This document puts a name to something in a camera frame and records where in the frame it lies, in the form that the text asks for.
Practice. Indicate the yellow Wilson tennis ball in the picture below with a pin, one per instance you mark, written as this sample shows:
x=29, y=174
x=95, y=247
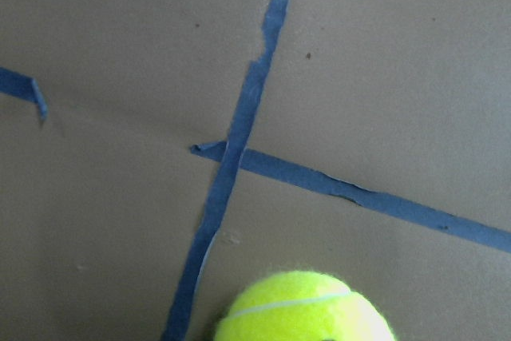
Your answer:
x=302, y=305

